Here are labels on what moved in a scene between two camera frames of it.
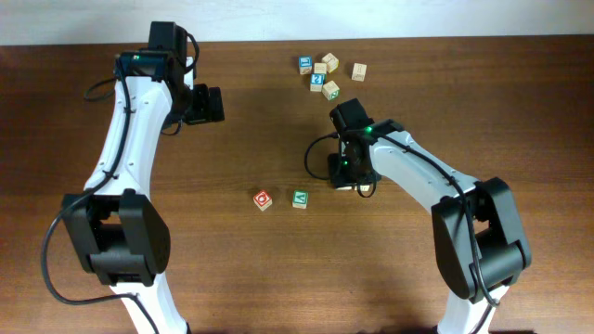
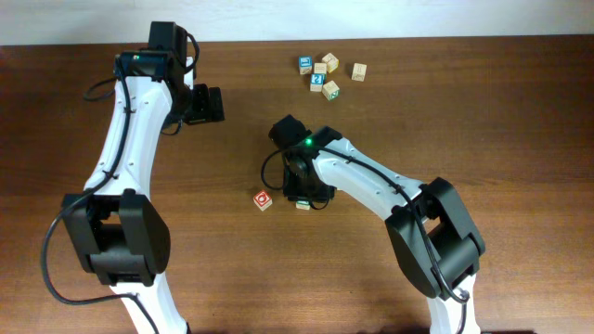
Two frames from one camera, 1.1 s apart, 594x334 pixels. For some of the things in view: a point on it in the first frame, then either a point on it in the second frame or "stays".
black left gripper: [203, 111] stays
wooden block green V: [300, 199] stays
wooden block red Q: [263, 199] stays
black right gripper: [339, 179] → [292, 193]
